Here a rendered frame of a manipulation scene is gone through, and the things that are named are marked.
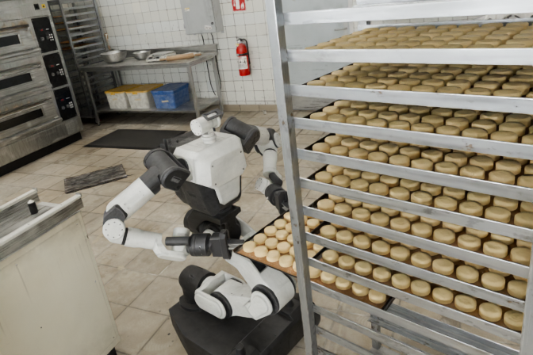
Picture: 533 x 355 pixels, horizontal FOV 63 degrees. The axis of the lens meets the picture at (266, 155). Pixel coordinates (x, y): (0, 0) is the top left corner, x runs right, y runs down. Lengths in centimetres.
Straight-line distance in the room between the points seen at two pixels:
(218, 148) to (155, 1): 516
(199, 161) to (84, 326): 101
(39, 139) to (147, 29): 224
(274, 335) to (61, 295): 95
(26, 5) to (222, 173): 469
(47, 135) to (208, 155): 455
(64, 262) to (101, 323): 41
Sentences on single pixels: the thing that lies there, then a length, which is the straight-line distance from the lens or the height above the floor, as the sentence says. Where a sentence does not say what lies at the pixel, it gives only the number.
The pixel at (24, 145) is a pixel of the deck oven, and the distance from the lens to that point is 594.
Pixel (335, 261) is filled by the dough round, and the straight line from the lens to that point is 139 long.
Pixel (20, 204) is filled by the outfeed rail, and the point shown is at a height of 88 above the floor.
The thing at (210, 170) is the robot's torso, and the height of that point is 103.
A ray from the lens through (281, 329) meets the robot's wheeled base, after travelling 217.
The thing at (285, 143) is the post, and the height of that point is 127.
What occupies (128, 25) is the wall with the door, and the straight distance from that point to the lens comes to 715.
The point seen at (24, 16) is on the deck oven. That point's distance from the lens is 608.
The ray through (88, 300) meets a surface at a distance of 228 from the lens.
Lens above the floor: 168
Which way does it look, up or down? 21 degrees down
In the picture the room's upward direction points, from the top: 7 degrees counter-clockwise
